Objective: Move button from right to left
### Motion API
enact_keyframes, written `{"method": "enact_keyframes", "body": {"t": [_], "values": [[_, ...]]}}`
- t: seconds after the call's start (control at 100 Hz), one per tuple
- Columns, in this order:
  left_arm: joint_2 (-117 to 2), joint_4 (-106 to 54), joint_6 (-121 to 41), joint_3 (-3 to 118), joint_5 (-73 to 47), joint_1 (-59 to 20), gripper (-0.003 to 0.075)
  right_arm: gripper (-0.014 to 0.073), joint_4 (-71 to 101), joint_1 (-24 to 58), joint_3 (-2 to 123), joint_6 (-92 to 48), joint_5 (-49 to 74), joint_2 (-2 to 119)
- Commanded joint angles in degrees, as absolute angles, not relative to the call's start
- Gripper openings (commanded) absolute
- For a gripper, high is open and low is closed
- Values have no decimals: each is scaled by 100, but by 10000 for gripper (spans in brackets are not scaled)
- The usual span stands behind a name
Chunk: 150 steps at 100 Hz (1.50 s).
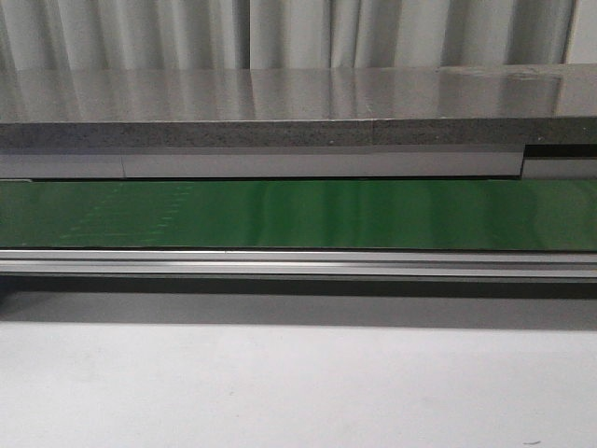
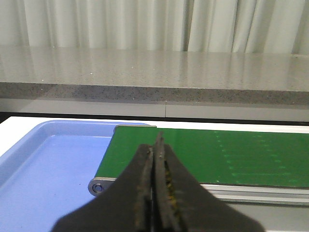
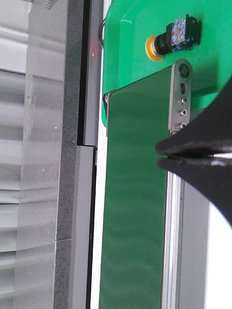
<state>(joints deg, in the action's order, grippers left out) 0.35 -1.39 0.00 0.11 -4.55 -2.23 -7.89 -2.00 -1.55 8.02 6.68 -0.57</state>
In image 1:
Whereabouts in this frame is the grey rear conveyor guard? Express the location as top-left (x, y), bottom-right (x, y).
top-left (1, 144), bottom-right (596, 179)

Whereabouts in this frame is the aluminium front conveyor rail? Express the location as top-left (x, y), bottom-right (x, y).
top-left (1, 249), bottom-right (596, 280)

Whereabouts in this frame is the green conveyor belt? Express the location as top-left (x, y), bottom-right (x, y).
top-left (1, 179), bottom-right (596, 252)

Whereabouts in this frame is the grey stone slab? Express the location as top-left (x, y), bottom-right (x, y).
top-left (1, 64), bottom-right (596, 147)

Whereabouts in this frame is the white pleated curtain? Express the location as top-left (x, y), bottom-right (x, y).
top-left (1, 1), bottom-right (596, 70)

